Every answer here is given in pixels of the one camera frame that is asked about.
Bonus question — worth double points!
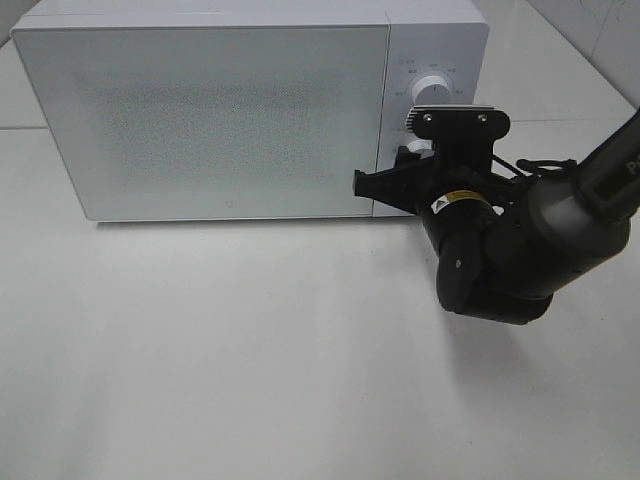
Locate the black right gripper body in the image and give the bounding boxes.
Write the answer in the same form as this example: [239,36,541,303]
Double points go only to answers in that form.
[412,158,515,235]

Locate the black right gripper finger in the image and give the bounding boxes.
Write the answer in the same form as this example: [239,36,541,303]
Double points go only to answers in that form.
[394,146,434,168]
[353,160,431,215]

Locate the white control knob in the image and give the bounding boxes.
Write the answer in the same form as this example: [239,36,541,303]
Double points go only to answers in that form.
[406,139,432,153]
[411,73,452,106]

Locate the white microwave door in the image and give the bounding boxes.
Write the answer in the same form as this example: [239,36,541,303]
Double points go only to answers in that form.
[14,26,387,221]

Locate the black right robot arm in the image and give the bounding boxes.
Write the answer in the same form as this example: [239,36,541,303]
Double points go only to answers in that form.
[353,105,639,325]

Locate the white microwave oven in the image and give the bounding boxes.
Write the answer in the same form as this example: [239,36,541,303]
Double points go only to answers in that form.
[11,1,490,222]

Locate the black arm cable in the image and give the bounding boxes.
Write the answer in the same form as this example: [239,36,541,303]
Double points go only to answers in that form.
[492,154,581,181]

